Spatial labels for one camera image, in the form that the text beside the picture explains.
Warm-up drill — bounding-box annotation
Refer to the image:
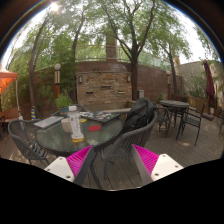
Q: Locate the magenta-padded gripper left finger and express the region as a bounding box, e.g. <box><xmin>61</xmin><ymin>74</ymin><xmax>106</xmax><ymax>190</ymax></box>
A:
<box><xmin>44</xmin><ymin>145</ymin><xmax>98</xmax><ymax>187</ymax></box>

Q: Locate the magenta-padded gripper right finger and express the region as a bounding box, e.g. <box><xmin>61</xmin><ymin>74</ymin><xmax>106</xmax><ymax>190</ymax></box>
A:
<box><xmin>129</xmin><ymin>143</ymin><xmax>184</xmax><ymax>186</ymax></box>

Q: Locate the clear white-capped drink bottle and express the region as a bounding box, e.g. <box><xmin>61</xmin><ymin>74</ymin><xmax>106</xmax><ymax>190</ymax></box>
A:
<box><xmin>68</xmin><ymin>105</ymin><xmax>85</xmax><ymax>144</ymax></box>

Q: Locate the flat round red coaster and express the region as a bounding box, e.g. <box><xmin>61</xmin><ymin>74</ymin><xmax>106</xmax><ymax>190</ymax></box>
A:
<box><xmin>87</xmin><ymin>124</ymin><xmax>102</xmax><ymax>132</ymax></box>

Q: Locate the white ribbed mug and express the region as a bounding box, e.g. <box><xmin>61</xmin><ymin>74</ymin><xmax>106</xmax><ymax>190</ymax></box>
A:
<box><xmin>60</xmin><ymin>117</ymin><xmax>73</xmax><ymax>134</ymax></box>

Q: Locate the black metal chair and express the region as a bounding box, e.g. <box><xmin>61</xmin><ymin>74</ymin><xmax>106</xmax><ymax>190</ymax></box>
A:
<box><xmin>175</xmin><ymin>103</ymin><xmax>207</xmax><ymax>147</ymax></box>
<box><xmin>154</xmin><ymin>105</ymin><xmax>172</xmax><ymax>138</ymax></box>

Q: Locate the silver laptop with stickers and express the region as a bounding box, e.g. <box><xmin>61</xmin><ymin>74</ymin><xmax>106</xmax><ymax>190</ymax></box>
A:
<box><xmin>33</xmin><ymin>115</ymin><xmax>65</xmax><ymax>130</ymax></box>

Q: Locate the black laptop with stickers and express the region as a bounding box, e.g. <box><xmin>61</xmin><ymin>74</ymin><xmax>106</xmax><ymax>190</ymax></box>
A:
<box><xmin>79</xmin><ymin>110</ymin><xmax>122</xmax><ymax>123</ymax></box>

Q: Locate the green plant in teal pot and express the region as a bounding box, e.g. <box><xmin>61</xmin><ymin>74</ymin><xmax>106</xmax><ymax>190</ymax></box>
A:
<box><xmin>54</xmin><ymin>91</ymin><xmax>74</xmax><ymax>116</ymax></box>

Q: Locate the round grey patio table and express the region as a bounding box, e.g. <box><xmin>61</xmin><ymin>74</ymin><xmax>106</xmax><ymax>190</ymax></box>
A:
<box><xmin>159</xmin><ymin>99</ymin><xmax>190</xmax><ymax>136</ymax></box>

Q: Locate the tall green tree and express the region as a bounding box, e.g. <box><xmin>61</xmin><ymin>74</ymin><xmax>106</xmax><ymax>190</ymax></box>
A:
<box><xmin>146</xmin><ymin>19</ymin><xmax>194</xmax><ymax>96</ymax></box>
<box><xmin>6</xmin><ymin>6</ymin><xmax>88</xmax><ymax>118</ymax></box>
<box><xmin>96</xmin><ymin>0</ymin><xmax>168</xmax><ymax>101</ymax></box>

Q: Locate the folded maroon umbrella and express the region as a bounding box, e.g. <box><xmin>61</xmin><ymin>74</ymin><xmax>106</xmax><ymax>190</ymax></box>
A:
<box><xmin>203</xmin><ymin>59</ymin><xmax>216</xmax><ymax>116</ymax></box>

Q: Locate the orange canopy with white pole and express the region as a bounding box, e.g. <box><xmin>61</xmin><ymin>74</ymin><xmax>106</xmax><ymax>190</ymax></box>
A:
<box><xmin>0</xmin><ymin>64</ymin><xmax>23</xmax><ymax>119</ymax></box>

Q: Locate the blue yellow striped post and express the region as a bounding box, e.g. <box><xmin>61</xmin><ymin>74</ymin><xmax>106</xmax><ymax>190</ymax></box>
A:
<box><xmin>30</xmin><ymin>105</ymin><xmax>37</xmax><ymax>121</ymax></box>

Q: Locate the globe lamp post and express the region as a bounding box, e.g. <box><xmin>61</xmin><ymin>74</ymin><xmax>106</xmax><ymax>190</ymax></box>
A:
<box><xmin>53</xmin><ymin>63</ymin><xmax>62</xmax><ymax>99</ymax></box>

